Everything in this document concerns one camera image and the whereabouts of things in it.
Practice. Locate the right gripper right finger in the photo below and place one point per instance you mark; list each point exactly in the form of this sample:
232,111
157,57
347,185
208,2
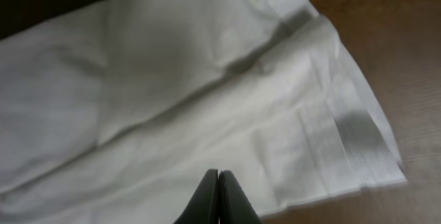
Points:
235,207

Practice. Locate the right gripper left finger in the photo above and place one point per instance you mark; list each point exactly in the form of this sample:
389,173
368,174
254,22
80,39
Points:
203,205

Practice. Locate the white t-shirt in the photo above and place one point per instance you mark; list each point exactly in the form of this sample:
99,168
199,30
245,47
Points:
114,112

